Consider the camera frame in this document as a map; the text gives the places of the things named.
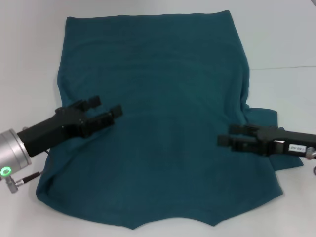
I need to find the arm cable with plug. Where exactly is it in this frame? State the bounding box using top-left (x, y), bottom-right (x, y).
top-left (305, 146), bottom-right (316, 177)
top-left (4, 148), bottom-right (51, 195)

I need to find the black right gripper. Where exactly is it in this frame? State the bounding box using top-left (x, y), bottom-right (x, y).
top-left (217, 124), bottom-right (316, 158)

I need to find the right arm cable with plug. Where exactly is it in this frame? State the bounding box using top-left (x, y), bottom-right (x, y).
top-left (305, 146), bottom-right (316, 177)

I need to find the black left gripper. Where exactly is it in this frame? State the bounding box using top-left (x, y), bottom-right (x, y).
top-left (16, 95), bottom-right (123, 157)

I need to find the teal blue shirt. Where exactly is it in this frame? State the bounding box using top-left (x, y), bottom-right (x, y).
top-left (35, 9), bottom-right (304, 224)

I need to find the left arm cable with plug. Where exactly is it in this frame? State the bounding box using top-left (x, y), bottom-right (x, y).
top-left (4, 148), bottom-right (51, 195)

